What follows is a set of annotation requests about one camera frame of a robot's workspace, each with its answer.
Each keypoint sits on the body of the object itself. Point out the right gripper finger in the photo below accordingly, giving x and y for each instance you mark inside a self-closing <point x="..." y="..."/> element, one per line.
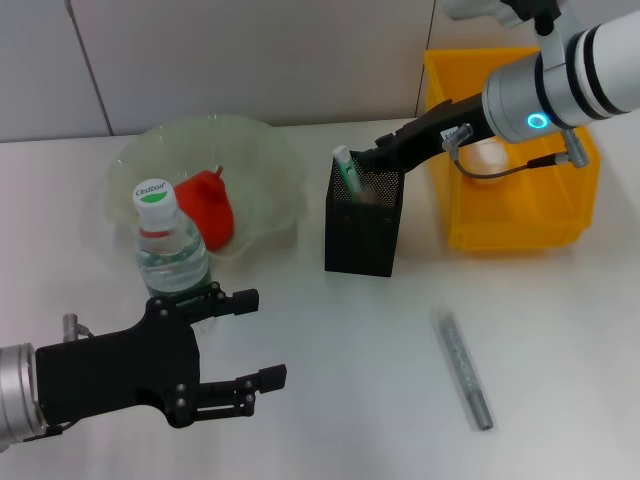
<point x="385" y="166"/>
<point x="367" y="154"/>

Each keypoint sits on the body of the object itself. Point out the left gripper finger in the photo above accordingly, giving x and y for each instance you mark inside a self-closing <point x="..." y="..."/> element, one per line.
<point x="245" y="301"/>
<point x="272" y="377"/>

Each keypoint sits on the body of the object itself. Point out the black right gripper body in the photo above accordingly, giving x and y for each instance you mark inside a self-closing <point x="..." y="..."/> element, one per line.
<point x="440" y="130"/>

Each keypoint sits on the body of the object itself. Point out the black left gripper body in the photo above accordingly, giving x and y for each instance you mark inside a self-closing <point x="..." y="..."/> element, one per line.
<point x="120" y="375"/>

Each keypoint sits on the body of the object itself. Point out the green utility knife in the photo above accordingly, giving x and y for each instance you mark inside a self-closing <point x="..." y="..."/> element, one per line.
<point x="347" y="170"/>

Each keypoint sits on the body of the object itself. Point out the white paper ball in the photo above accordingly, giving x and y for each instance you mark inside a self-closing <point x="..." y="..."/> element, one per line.
<point x="487" y="155"/>

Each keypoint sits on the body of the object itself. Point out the clear water bottle green label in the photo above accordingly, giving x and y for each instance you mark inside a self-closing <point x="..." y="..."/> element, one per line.
<point x="170" y="250"/>

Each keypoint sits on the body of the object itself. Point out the orange knitted toy fruit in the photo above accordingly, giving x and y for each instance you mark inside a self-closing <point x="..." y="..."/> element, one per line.
<point x="210" y="215"/>

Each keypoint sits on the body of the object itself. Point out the grey pen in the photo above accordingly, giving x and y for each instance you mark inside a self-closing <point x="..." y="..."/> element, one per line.
<point x="465" y="370"/>

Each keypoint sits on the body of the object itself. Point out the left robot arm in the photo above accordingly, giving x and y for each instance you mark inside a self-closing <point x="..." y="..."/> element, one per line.
<point x="17" y="390"/>

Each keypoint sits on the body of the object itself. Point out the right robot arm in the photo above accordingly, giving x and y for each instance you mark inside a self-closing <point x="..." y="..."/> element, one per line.
<point x="575" y="80"/>

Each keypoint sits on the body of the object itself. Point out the black mesh pen holder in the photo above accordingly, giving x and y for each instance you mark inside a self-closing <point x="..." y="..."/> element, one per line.
<point x="362" y="240"/>

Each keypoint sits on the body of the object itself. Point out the green glass fruit plate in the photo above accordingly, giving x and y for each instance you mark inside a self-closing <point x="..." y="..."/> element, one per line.
<point x="265" y="165"/>

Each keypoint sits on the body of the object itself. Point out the yellow plastic bin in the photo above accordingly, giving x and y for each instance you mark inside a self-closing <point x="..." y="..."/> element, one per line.
<point x="545" y="210"/>

